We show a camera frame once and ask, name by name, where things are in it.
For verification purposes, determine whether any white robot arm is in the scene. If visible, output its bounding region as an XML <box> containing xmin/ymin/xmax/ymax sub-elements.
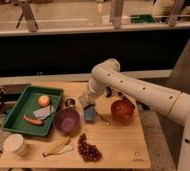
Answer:
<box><xmin>80</xmin><ymin>59</ymin><xmax>190</xmax><ymax>171</ymax></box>

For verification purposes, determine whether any yellow banana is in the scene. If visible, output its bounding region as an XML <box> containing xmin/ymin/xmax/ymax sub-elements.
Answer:
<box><xmin>42</xmin><ymin>137</ymin><xmax>73</xmax><ymax>157</ymax></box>

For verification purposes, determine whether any red-yellow apple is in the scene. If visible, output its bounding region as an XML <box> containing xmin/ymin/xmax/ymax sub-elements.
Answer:
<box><xmin>38</xmin><ymin>95</ymin><xmax>50</xmax><ymax>107</ymax></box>

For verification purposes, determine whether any purple bowl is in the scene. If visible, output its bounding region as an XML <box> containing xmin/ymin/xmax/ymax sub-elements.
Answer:
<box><xmin>53</xmin><ymin>108</ymin><xmax>80</xmax><ymax>133</ymax></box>

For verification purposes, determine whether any orange sausage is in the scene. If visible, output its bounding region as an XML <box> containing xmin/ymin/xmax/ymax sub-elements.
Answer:
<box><xmin>23</xmin><ymin>115</ymin><xmax>44</xmax><ymax>126</ymax></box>

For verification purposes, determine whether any red-brown bowl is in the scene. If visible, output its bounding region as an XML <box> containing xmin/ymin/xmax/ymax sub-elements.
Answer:
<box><xmin>111</xmin><ymin>100</ymin><xmax>134</xmax><ymax>122</ymax></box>

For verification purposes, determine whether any dark red grape bunch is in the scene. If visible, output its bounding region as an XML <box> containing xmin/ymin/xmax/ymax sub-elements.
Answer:
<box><xmin>78</xmin><ymin>133</ymin><xmax>102</xmax><ymax>162</ymax></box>

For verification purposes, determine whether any metal spoon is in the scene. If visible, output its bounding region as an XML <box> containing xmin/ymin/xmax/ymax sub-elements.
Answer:
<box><xmin>96</xmin><ymin>113</ymin><xmax>111</xmax><ymax>126</ymax></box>

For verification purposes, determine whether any green box in background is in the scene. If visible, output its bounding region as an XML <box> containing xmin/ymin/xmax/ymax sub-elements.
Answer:
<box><xmin>131</xmin><ymin>14</ymin><xmax>154</xmax><ymax>24</ymax></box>

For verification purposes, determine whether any white paper cup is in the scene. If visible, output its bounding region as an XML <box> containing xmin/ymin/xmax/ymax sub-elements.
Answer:
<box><xmin>3</xmin><ymin>134</ymin><xmax>27</xmax><ymax>155</ymax></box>

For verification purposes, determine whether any small metal cup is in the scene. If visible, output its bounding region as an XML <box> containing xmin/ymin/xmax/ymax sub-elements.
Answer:
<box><xmin>64</xmin><ymin>98</ymin><xmax>76</xmax><ymax>109</ymax></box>

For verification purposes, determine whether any green plastic tray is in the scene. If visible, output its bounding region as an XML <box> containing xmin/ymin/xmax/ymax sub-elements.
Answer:
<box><xmin>2</xmin><ymin>85</ymin><xmax>63</xmax><ymax>137</ymax></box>

